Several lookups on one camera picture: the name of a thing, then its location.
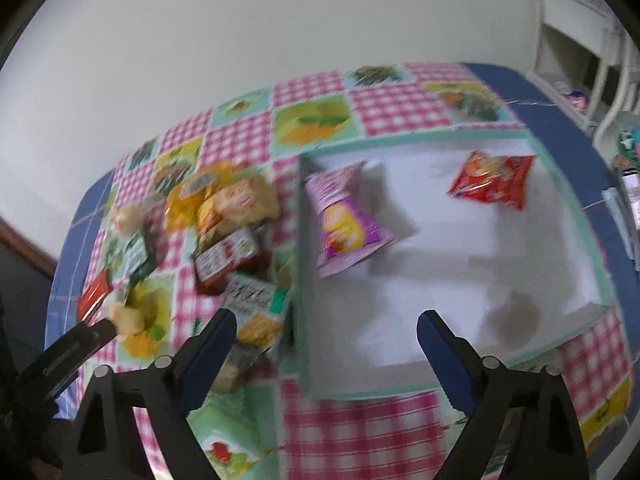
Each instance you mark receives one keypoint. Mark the brown wooden rail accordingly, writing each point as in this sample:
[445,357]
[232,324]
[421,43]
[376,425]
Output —
[27,247]

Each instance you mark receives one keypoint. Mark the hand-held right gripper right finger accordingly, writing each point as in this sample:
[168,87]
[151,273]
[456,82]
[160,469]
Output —
[440,355]

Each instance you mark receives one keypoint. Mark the dark red snack packet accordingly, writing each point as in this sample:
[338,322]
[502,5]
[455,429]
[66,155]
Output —
[225,255]

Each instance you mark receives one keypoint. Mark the beige swiss roll packet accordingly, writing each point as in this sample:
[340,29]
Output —
[235,205]

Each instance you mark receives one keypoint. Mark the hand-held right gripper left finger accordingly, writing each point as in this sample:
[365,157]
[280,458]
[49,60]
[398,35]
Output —
[212,360]

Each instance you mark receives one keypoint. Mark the white foam box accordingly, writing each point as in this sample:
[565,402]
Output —
[440,260]

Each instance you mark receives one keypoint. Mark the white shelf unit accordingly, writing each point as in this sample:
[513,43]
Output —
[570,15]

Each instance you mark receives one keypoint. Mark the yellow clear snack packet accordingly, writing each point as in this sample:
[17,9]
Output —
[182,205]

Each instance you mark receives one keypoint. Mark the grey phone stand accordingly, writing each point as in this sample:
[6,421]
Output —
[611,196]

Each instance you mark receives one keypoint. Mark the clear puffed snack packet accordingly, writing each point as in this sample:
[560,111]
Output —
[125,317]
[127,217]

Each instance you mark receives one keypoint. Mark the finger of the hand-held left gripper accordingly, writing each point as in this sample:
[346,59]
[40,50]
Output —
[80,347]

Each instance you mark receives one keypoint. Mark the white chair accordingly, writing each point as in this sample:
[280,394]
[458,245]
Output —
[612,105]

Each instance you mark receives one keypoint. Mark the small red snack packet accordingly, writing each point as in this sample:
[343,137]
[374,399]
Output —
[92,297]

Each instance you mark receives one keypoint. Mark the green white cracker packet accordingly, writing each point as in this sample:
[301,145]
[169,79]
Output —
[255,310]

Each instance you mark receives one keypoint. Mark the pink toy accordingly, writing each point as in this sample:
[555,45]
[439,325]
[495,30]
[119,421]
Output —
[576,100]

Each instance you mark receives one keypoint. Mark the dark green snack packet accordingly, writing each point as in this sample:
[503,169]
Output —
[135,260]

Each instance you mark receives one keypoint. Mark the purple snack packet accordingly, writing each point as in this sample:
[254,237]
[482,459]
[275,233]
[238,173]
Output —
[345,220]

